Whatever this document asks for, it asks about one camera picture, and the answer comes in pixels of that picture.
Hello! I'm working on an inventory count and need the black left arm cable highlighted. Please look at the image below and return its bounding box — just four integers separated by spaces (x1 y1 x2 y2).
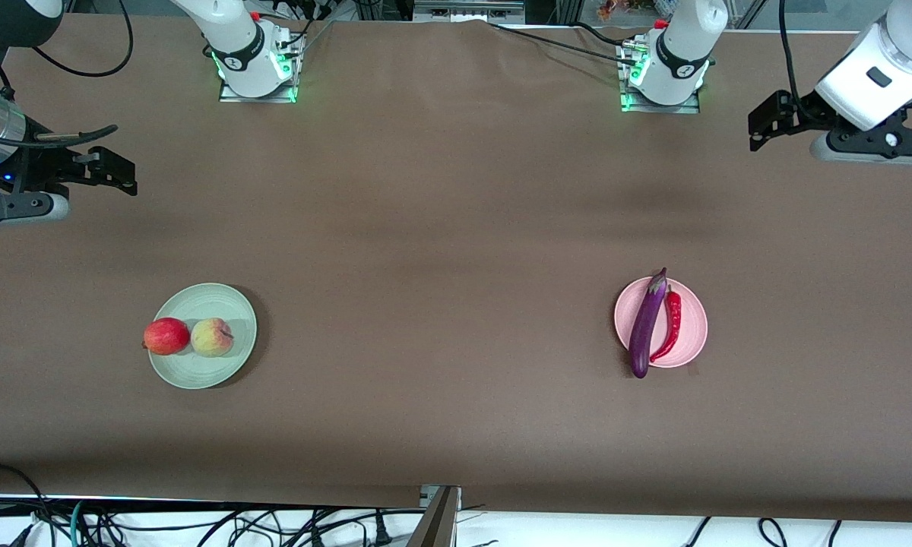
778 0 818 126

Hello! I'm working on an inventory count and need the silver metal box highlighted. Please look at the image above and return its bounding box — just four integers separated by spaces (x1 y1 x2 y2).
414 0 525 24

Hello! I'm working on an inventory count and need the red apple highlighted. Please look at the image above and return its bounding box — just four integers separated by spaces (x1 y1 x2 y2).
141 317 192 356

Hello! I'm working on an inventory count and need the yellow pink peach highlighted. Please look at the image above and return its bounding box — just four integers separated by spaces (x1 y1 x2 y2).
190 318 235 359

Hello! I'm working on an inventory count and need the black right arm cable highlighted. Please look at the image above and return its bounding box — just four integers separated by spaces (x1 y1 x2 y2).
0 0 134 149

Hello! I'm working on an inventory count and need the teal floor cable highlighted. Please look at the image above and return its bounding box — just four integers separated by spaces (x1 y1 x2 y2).
68 499 93 547

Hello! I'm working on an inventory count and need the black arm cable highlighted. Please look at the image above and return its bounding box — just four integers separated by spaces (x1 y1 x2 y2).
0 0 134 149
778 0 818 126

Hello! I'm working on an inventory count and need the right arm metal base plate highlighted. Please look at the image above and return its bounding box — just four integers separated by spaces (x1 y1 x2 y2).
219 29 306 104

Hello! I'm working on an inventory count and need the purple eggplant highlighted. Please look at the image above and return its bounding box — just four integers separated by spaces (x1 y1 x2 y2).
628 267 668 379

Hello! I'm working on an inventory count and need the black base cable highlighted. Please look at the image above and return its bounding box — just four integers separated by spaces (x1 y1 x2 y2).
486 21 643 69

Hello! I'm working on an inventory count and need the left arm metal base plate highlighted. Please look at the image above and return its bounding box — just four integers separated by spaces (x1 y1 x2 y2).
618 42 701 115

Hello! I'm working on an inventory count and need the brown table cover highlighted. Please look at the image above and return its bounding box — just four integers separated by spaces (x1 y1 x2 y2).
0 14 912 523

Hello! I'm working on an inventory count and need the pink plate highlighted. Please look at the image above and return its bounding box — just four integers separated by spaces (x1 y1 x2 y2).
614 277 709 369

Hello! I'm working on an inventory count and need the pale green plate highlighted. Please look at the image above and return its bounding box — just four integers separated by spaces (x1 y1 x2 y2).
147 283 258 390

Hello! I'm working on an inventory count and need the grey metal post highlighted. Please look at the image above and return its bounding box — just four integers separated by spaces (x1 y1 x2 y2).
407 485 463 547

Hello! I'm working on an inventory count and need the thick black floor cable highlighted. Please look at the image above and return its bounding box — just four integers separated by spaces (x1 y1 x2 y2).
0 463 54 547

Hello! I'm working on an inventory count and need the red chili pepper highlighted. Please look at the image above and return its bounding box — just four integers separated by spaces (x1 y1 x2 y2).
650 285 683 364

